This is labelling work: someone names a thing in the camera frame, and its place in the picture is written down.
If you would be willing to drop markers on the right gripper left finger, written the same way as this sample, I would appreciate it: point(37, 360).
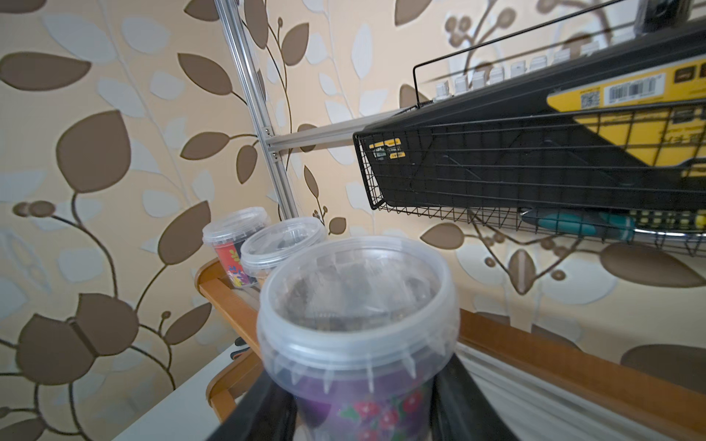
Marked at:
point(267, 412)

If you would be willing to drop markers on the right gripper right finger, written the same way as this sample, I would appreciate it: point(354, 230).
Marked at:
point(460, 411)

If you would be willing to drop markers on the wooden two-tier shelf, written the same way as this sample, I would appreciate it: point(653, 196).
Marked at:
point(667, 408)

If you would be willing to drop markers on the clear seed jar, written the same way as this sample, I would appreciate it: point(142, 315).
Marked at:
point(269, 248)
point(227, 235)
point(356, 331)

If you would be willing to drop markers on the black yellow tool in basket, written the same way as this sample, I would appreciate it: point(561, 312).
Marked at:
point(551, 132)

